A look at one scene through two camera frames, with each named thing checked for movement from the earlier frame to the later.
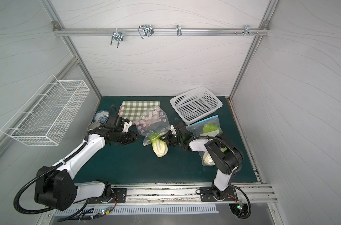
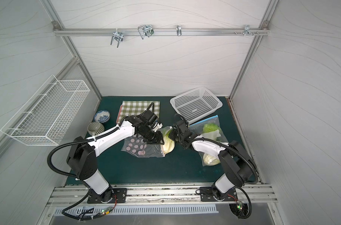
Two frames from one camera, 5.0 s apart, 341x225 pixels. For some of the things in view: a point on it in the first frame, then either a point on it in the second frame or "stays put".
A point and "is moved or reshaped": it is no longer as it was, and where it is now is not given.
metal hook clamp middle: [147, 30] stays put
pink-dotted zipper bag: [151, 122] is moved or reshaped
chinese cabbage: [208, 159] stays put
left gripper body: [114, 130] → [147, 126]
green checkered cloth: [132, 110] stays put
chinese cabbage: [211, 129] stays put
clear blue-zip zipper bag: [211, 126] stays put
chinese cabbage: [160, 147] is moved or reshaped
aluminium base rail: [251, 193] stays put
